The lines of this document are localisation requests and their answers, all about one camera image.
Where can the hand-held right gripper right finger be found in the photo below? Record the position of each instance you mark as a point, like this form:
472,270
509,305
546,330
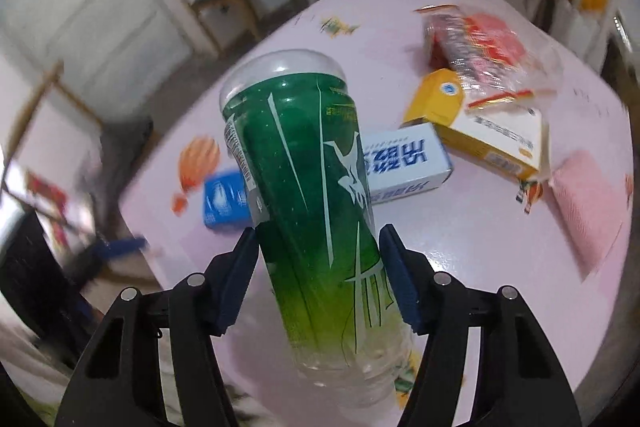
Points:
405,287

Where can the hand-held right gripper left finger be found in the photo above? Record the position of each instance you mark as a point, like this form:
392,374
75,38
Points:
235,287

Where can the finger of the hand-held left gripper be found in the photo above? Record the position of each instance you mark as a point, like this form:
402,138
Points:
117,248

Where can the green label plastic bottle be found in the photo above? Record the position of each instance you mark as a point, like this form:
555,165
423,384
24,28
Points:
310,207

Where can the clear zip bag red print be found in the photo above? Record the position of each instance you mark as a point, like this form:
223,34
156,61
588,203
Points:
490,37

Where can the blue cardboard box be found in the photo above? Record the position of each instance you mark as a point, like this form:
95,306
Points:
222,202

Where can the pink checked tablecloth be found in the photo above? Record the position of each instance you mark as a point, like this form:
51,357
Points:
475,232

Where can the white and blue box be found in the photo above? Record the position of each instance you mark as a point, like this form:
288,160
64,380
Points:
405,167

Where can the yellow and white box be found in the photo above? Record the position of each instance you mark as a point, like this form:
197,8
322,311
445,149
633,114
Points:
440,99

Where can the pink plastic bag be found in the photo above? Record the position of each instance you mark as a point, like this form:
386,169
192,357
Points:
585,207

